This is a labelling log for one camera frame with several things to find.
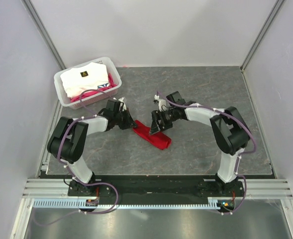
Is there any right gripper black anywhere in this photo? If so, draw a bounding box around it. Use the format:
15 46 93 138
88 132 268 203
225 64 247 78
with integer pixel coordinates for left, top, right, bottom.
149 108 177 135

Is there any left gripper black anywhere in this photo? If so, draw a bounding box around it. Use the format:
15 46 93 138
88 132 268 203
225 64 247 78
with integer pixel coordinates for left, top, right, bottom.
114 108 137 130

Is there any red cloth napkin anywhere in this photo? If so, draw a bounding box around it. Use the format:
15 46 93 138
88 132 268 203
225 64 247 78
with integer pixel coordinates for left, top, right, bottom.
133 120 172 150

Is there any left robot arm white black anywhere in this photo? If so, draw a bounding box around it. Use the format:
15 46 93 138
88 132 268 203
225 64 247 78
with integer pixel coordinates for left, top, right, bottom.
47 99 137 196

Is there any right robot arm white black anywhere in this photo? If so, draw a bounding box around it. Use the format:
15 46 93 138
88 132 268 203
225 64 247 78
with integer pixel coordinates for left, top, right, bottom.
149 91 253 196

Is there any pink folded towel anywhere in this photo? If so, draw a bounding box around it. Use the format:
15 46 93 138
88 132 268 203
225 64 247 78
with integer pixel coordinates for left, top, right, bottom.
71 73 117 103

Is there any white folded shirt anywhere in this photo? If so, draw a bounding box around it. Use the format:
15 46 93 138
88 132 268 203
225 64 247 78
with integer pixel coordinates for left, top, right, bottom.
60 62 108 98

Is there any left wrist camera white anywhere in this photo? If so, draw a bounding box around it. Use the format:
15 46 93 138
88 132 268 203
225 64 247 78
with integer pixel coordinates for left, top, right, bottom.
113 97 127 112

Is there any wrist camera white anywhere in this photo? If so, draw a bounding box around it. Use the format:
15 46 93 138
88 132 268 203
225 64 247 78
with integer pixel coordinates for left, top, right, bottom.
153 95 167 112
113 97 127 112

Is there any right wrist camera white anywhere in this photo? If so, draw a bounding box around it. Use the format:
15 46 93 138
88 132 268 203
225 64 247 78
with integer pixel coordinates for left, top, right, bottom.
153 95 167 112

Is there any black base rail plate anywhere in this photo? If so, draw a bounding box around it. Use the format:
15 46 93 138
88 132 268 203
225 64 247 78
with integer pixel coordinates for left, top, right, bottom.
39 171 246 205

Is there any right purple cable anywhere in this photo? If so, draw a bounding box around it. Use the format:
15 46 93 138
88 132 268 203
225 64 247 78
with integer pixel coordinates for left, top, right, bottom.
155 91 258 216

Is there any white slotted cable duct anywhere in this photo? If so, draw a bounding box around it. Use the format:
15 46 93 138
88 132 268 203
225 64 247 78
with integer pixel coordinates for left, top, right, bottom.
33 199 220 210

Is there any aluminium frame rail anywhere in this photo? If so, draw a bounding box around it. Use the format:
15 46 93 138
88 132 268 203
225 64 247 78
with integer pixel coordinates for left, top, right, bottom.
198 179 293 200

